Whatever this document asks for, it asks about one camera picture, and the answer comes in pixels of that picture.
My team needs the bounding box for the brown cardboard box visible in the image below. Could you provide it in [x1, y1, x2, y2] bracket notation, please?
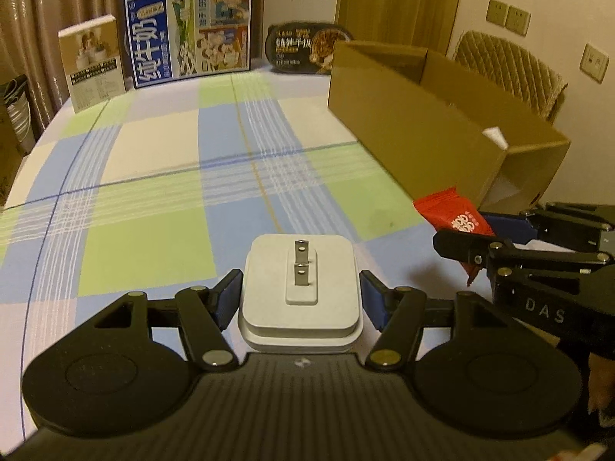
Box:
[327, 40, 572, 214]

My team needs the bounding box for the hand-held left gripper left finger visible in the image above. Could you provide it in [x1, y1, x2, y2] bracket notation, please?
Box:
[93, 269, 243, 370]

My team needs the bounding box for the red snack packet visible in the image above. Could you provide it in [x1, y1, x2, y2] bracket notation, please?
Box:
[413, 187, 498, 288]

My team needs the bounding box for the person's right hand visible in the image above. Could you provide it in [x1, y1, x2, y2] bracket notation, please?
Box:
[587, 352, 615, 426]

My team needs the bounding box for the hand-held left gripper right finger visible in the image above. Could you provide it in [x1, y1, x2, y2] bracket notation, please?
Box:
[359, 270, 520, 370]

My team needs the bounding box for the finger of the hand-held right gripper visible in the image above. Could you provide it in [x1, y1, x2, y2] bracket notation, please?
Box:
[480, 202, 615, 253]
[432, 229, 615, 298]

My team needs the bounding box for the brown cardboard carton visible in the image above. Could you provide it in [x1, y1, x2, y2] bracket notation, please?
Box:
[0, 101, 20, 207]

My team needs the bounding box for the white power adapter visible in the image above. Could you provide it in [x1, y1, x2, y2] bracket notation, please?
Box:
[238, 234, 363, 352]

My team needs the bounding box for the wooden door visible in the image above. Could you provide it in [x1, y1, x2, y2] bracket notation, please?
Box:
[335, 0, 467, 53]

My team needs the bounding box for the beige wall socket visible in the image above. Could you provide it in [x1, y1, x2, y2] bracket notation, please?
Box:
[505, 5, 532, 35]
[580, 43, 610, 83]
[486, 0, 509, 27]

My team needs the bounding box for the blue milk carton box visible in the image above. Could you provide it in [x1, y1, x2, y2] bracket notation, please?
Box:
[123, 0, 254, 90]

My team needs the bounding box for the black instant rice bowl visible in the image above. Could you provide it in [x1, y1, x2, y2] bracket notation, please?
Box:
[264, 22, 354, 76]

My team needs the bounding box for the white photo printed box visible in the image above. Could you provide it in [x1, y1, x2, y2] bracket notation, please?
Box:
[58, 15, 127, 113]

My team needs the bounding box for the quilted chair back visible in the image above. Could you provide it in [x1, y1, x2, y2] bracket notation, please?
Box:
[454, 30, 568, 121]

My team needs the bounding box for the checked cloth desktop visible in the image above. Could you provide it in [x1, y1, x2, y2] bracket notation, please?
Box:
[0, 65, 592, 443]

